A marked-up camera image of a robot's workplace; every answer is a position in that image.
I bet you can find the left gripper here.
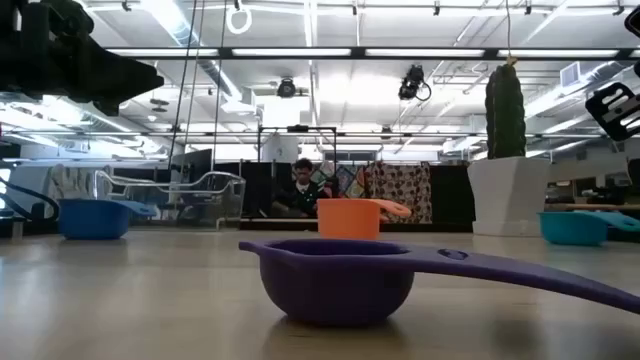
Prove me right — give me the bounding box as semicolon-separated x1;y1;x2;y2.
19;0;165;117

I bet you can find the teal measuring cup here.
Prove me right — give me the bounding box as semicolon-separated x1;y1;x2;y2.
537;209;640;247

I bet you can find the blue measuring cup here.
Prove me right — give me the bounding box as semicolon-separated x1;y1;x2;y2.
57;198;159;241

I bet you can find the orange measuring cup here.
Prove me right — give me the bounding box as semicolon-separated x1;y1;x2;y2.
316;198;413;241

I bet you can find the purple measuring cup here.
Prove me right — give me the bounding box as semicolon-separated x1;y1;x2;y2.
238;238;640;327

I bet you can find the clear plastic basket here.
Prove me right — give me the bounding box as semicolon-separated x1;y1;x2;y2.
93;169;247;232

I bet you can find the white air vent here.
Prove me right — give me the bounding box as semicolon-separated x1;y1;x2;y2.
559;61;582;89

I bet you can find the green cactus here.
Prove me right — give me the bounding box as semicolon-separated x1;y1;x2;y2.
484;62;527;160

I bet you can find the wooden bench top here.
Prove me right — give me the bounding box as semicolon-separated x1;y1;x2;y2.
544;202;640;212

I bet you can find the grey leaf-pattern cloth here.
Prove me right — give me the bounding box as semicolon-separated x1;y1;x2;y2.
9;163;114;220

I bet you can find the black monitor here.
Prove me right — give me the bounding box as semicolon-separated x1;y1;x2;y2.
171;148;214;184

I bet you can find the white planter pot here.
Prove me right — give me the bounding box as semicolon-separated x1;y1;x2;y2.
466;156;551;238

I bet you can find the black partition panel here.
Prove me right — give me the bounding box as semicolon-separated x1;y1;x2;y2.
213;160;476;225

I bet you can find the person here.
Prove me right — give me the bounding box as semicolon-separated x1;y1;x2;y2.
272;158;332;220

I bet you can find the brown circle-pattern cloth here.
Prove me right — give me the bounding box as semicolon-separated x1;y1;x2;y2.
366;160;434;225

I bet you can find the colourful diamond-pattern cloth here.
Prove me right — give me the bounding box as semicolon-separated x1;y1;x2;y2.
309;160;371;201

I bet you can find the thin hanging cable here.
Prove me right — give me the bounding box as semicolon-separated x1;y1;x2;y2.
167;0;199;166
211;0;229;171

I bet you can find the yellow string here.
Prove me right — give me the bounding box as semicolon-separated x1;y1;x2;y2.
504;0;517;66

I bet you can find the black curved cable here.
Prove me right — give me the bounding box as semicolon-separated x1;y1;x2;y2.
0;177;60;224

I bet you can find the white hanging ring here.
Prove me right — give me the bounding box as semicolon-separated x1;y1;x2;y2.
225;4;253;35

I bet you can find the black round camera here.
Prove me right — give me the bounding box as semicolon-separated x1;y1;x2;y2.
276;77;298;99

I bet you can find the black metal rack frame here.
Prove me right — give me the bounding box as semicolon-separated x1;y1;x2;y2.
257;124;338;220

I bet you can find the black camera with looped cable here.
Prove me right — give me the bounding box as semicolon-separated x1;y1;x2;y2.
398;64;432;102

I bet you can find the black table frame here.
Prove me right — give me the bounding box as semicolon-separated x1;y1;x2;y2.
0;217;640;245

